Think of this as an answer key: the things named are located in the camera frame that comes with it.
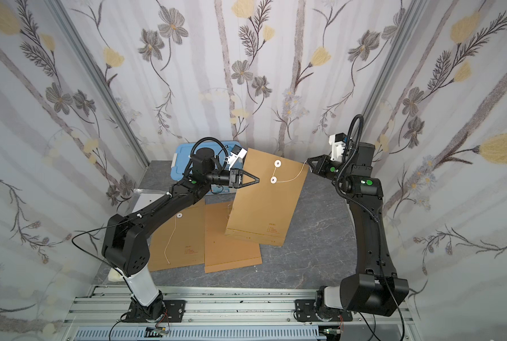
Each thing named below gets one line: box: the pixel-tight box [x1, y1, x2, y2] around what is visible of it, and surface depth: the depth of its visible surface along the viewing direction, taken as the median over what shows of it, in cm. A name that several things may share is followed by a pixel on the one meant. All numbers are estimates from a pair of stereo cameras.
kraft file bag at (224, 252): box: [204, 201, 263, 274], surface depth 90 cm
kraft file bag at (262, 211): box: [224, 147, 309, 247], surface depth 75 cm
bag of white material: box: [107, 267, 125, 283], surface depth 82 cm
